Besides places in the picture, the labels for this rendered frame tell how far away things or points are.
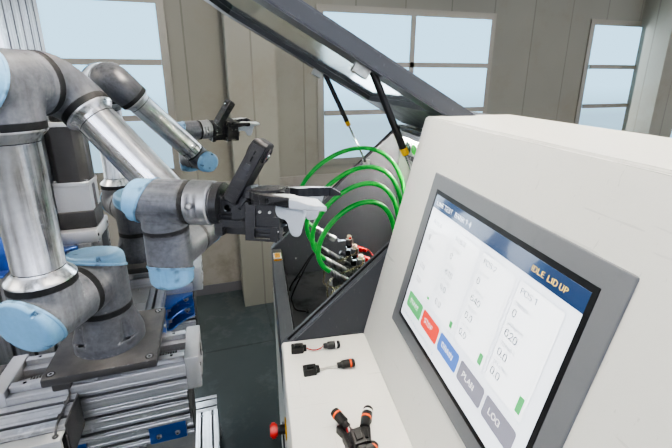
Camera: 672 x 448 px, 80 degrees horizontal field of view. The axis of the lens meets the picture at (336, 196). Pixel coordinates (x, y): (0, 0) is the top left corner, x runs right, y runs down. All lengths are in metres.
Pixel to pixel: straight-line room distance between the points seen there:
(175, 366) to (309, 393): 0.34
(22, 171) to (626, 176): 0.87
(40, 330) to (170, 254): 0.28
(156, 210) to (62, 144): 0.55
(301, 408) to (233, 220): 0.45
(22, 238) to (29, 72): 0.28
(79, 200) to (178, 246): 0.55
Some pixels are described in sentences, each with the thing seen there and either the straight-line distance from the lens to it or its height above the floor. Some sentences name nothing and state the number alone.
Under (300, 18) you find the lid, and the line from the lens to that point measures 0.89.
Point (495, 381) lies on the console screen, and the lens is 0.65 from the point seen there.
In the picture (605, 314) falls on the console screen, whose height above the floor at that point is 1.40.
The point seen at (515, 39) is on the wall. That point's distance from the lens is 3.92.
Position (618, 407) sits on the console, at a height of 1.32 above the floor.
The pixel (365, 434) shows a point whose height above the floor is 1.02.
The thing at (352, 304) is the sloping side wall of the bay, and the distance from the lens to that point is 1.09.
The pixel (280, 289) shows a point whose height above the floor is 0.95.
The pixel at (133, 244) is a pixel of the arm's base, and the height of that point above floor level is 1.10.
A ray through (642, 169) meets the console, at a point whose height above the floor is 1.55.
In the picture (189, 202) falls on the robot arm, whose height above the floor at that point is 1.45.
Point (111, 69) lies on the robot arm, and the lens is 1.46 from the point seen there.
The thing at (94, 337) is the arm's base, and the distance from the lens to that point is 1.07.
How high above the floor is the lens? 1.64
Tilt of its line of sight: 17 degrees down
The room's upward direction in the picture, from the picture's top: straight up
